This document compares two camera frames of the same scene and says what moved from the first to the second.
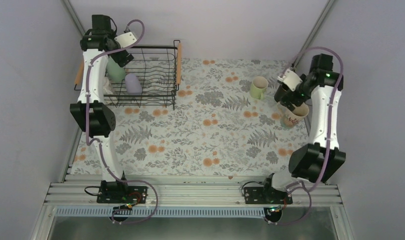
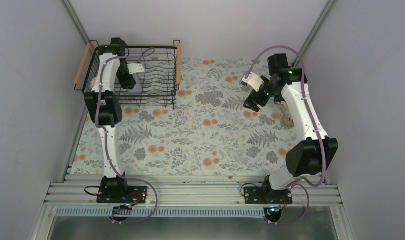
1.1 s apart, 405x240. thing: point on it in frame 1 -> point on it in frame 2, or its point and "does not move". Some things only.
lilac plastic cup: x=133 y=85 does not move
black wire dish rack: x=152 y=77 does not move
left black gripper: x=118 y=58 -> x=126 y=82
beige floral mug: x=290 y=119 does not move
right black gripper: x=297 y=101 -> x=253 y=105
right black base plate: x=265 y=195 does not move
